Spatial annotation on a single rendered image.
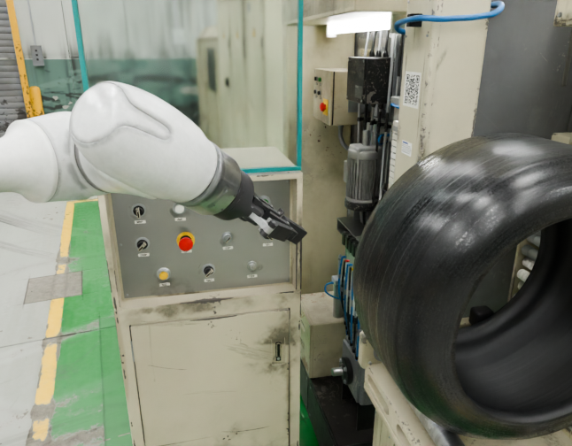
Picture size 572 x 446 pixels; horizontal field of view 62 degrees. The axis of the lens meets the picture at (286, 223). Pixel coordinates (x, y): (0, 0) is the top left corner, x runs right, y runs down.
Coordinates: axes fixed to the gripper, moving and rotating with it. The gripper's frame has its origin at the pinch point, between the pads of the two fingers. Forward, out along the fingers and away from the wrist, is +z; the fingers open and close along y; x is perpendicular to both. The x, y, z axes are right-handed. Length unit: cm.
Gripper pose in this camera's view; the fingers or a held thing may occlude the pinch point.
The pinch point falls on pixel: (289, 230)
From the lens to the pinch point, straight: 82.3
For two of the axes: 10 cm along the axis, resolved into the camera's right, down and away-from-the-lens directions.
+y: 5.4, 6.2, -5.7
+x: 6.8, -7.2, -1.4
